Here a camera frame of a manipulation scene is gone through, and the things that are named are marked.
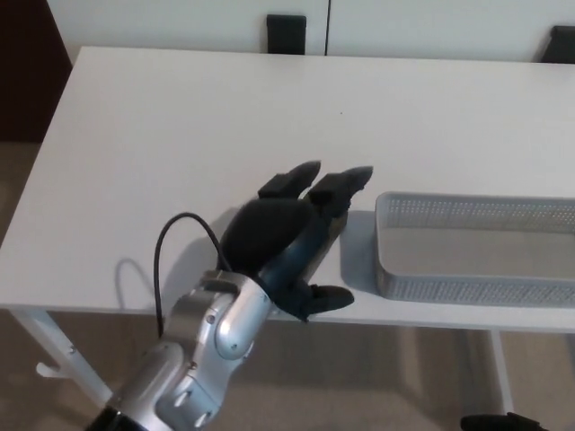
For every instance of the white desk with metal legs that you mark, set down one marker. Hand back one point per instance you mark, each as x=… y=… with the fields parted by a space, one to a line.
x=179 y=134

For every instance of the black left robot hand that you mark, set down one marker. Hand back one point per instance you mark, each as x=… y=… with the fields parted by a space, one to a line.
x=265 y=233

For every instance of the white cabinet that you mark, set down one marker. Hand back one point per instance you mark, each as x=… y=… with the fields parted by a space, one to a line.
x=202 y=22

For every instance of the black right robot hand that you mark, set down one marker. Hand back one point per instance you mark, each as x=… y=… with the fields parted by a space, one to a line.
x=503 y=423

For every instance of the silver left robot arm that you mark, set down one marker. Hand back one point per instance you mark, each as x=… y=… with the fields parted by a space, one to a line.
x=202 y=341

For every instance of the white hook on desk leg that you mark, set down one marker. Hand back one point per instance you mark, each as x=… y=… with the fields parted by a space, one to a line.
x=45 y=370

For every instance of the dark brown door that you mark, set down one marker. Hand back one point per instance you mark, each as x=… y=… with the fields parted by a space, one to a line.
x=27 y=67

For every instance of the grey mesh tray container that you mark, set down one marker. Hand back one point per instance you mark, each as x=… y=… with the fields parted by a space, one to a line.
x=471 y=287

